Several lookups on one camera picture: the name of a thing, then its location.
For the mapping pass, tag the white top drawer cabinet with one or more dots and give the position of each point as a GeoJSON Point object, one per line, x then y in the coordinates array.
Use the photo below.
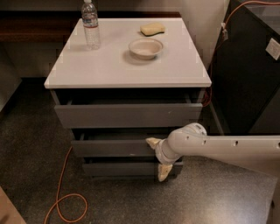
{"type": "Point", "coordinates": [114, 75]}

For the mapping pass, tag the clear plastic water bottle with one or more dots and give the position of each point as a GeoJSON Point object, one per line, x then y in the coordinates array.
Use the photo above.
{"type": "Point", "coordinates": [89, 18]}

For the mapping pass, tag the white bowl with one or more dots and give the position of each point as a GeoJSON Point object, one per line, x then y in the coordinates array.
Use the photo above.
{"type": "Point", "coordinates": [146, 48]}

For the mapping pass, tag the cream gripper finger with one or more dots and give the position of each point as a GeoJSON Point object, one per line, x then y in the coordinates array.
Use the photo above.
{"type": "Point", "coordinates": [154, 143]}
{"type": "Point", "coordinates": [163, 171]}

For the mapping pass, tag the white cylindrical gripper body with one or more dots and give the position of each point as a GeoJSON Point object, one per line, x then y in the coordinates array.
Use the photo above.
{"type": "Point", "coordinates": [160, 152]}

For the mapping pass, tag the yellow sponge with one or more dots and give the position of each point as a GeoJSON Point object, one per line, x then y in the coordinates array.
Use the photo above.
{"type": "Point", "coordinates": [152, 29]}

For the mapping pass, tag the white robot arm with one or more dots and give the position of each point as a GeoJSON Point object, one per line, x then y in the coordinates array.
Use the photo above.
{"type": "Point", "coordinates": [193, 140]}

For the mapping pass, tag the black side cabinet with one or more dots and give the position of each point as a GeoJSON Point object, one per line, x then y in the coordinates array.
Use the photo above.
{"type": "Point", "coordinates": [245, 78]}

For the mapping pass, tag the dark wooden shelf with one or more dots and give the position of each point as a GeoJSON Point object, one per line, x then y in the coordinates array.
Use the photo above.
{"type": "Point", "coordinates": [56, 26]}

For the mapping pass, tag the white wall outlet plate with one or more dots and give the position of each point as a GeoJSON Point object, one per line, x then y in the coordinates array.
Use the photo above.
{"type": "Point", "coordinates": [273, 49]}

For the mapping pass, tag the grey top drawer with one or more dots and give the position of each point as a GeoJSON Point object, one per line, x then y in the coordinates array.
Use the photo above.
{"type": "Point", "coordinates": [128, 115]}

